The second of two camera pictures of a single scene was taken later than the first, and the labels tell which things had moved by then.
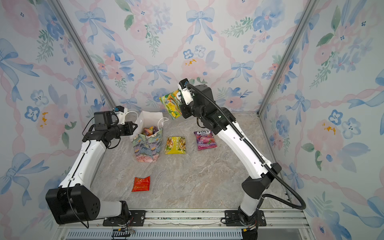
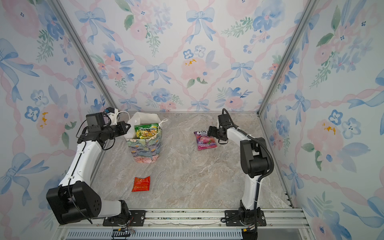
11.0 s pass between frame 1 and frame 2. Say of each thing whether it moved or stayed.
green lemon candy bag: moved
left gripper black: stayed
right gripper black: moved
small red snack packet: stayed
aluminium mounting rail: stayed
